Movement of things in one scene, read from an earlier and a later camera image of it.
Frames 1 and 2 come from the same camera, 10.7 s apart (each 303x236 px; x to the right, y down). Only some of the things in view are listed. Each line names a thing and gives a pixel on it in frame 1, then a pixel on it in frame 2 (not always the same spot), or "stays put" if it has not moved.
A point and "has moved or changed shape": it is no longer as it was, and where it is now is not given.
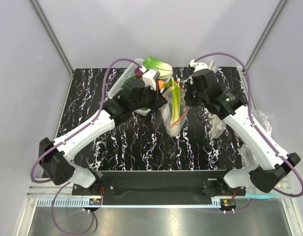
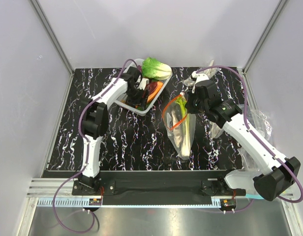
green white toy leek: [176, 92] -> [185, 149]
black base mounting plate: [159, 187] stays put
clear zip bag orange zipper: [174, 110] has moved or changed shape
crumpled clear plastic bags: [263, 121] stays put
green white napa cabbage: [165, 70] stays put
